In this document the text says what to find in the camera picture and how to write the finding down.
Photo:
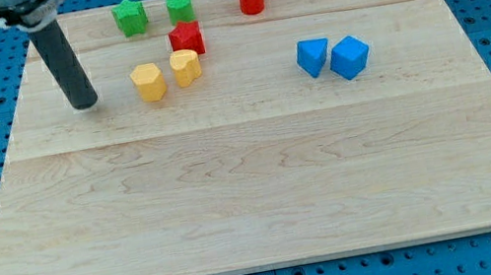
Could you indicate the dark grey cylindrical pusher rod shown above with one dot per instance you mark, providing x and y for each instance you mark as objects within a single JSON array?
[{"x": 59, "y": 57}]

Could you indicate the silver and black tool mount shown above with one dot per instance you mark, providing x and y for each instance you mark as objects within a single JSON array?
[{"x": 28, "y": 15}]

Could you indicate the green star block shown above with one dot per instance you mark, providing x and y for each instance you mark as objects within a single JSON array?
[{"x": 130, "y": 17}]

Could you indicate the red star block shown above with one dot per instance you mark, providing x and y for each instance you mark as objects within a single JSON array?
[{"x": 187, "y": 35}]

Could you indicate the yellow hexagon block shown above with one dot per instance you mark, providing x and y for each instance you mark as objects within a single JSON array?
[{"x": 149, "y": 82}]

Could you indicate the green cylinder block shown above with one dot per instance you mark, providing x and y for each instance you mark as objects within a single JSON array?
[{"x": 180, "y": 11}]

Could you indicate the yellow heart block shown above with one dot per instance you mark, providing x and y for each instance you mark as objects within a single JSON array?
[{"x": 186, "y": 66}]

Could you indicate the light wooden board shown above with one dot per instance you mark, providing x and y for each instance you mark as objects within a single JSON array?
[{"x": 256, "y": 165}]

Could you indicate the blue triangular block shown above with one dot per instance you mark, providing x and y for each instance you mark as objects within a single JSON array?
[{"x": 311, "y": 55}]

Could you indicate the blue cube block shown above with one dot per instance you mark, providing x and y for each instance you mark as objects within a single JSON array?
[{"x": 349, "y": 57}]

